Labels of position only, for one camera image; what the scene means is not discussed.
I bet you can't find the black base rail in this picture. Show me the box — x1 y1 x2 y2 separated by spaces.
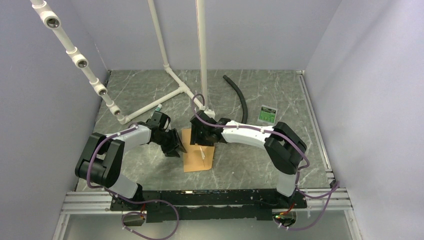
109 188 307 223

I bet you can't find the green white glue stick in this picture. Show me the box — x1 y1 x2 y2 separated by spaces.
155 104 163 112

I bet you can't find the black foam tube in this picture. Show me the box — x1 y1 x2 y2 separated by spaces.
222 75 249 124

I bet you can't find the pink letter paper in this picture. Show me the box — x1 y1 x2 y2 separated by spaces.
199 146 206 166

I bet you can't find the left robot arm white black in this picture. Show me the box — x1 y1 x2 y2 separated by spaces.
74 110 186 210

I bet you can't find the brown paper envelope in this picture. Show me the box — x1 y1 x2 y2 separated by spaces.
181 128 215 173

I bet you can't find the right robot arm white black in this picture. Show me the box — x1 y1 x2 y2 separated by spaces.
190 110 307 208

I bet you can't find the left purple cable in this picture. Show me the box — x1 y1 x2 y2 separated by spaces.
86 122 142 200

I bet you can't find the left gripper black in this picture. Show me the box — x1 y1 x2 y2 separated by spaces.
153 128 187 158

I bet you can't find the white PVC pipe frame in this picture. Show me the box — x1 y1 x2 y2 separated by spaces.
30 0 216 126

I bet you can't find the green white small box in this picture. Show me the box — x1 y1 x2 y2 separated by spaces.
257 105 278 125

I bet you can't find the aluminium frame rail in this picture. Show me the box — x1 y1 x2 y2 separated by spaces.
295 70 335 186

